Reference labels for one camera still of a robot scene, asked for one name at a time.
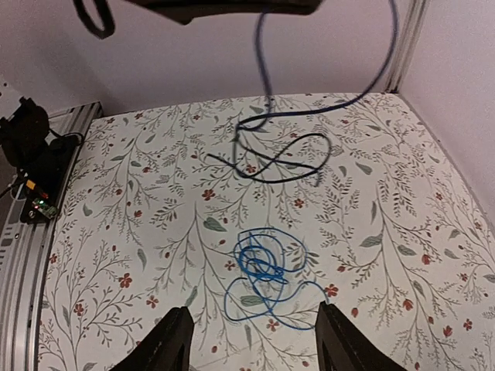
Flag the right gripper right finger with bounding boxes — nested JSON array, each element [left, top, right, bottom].
[[315, 301, 405, 371]]

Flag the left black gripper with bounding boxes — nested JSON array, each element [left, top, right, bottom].
[[130, 0, 323, 25]]

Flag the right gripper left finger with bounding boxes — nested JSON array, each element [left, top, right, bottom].
[[111, 306, 194, 371]]

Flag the blue cable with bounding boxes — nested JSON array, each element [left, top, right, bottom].
[[224, 227, 329, 332]]

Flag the dark navy cable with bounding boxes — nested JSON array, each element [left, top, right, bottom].
[[207, 0, 400, 189]]

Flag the floral table mat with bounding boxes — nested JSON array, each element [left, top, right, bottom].
[[38, 94, 494, 370]]

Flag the front aluminium rail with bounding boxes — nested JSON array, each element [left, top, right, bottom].
[[0, 100, 105, 371]]

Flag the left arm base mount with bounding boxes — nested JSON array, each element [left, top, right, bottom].
[[1, 97, 84, 224]]

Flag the left aluminium frame post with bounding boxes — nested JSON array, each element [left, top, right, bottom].
[[384, 0, 430, 94]]

